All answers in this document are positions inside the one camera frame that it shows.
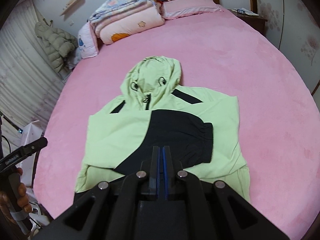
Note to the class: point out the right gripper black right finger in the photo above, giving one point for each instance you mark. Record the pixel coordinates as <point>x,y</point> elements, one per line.
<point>169,174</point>

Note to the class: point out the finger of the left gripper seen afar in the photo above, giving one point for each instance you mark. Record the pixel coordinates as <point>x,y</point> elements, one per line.
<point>35,146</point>

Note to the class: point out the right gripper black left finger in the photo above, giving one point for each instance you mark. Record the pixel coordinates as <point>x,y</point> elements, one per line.
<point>154,172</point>

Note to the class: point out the light green black hooded jacket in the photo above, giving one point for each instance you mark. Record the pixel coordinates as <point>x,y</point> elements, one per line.
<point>200,125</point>

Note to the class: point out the person's left hand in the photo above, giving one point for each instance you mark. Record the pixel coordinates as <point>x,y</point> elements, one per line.
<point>22,202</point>

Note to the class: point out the white pleated curtain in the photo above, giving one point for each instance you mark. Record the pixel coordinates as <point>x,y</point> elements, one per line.
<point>29,86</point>

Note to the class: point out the beige puffer jacket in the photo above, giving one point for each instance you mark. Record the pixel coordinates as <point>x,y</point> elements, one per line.
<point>56,43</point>

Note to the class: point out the pink embroidered pillow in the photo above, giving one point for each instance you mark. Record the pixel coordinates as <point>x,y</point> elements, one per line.
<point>87,42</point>

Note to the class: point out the pink bed sheet mattress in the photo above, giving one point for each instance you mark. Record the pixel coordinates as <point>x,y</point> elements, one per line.
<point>279,120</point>

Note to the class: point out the folded floral pink quilt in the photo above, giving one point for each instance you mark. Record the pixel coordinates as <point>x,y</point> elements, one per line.
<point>117,19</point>

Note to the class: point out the flat pink pillow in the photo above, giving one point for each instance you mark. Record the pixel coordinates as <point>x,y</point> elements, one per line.
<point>180,8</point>

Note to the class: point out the dark wooden nightstand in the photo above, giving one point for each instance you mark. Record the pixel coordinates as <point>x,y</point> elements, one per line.
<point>256,22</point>

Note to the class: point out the floral sliding wardrobe door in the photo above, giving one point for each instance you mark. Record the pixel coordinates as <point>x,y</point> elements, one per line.
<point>292,29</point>

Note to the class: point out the wooden wall shelf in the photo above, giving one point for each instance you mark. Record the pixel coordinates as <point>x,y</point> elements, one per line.
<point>69,6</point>

